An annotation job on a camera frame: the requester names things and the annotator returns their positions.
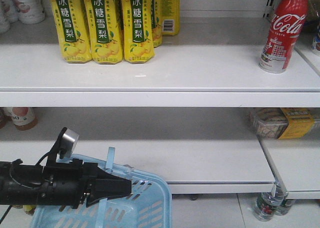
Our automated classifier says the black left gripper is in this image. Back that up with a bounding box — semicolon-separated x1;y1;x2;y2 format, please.
36;159;132;208

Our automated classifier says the light blue plastic basket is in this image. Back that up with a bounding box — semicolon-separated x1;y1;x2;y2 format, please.
30;147;172;227

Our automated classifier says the red Coca-Cola aluminium bottle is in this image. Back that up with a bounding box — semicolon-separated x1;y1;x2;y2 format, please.
259;0;308;73

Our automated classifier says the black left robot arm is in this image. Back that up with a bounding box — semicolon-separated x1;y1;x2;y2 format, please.
0;159;132;209

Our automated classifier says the orange C100 juice bottle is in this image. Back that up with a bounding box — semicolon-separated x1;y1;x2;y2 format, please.
8;107;38;131

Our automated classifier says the white metal shelving unit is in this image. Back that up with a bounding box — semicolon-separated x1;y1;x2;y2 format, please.
0;0;320;199

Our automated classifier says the clear water bottle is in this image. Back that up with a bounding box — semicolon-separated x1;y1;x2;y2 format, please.
253;191;285;222
275;198;296;216

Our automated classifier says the yellow pear drink bottle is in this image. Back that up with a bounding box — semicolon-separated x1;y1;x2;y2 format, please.
83;0;124;65
121;0;155;64
50;0;92;64

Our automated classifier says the clear biscuit box yellow label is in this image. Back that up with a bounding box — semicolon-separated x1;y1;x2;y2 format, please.
247;107;320;139

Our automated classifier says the white peach drink bottle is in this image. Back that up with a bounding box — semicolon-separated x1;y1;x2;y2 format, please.
13;0;46;24

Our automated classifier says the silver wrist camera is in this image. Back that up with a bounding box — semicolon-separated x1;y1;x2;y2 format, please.
48;127;79;161

